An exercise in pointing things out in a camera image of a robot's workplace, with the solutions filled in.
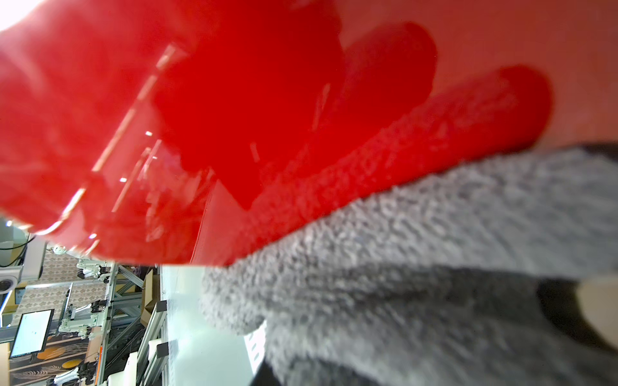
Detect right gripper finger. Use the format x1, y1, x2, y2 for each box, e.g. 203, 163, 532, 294
536, 278, 617, 352

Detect grey cleaning cloth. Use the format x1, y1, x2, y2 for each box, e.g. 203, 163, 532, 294
200, 144, 617, 385

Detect red coffee machine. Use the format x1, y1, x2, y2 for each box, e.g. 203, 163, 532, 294
1, 1, 617, 266

